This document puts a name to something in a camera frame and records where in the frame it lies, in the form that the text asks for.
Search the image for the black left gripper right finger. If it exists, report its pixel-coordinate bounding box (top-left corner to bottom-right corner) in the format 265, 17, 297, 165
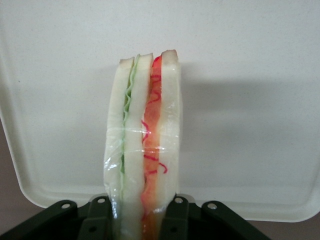
159, 195, 273, 240

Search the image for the cream plastic serving tray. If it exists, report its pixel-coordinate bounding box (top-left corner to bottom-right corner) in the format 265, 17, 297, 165
0, 0, 320, 223

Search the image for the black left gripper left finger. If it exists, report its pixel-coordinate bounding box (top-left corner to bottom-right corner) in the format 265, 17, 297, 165
0, 195, 116, 240

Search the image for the triangle sandwich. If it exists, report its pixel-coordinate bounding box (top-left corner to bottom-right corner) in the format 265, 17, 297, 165
102, 49, 184, 240

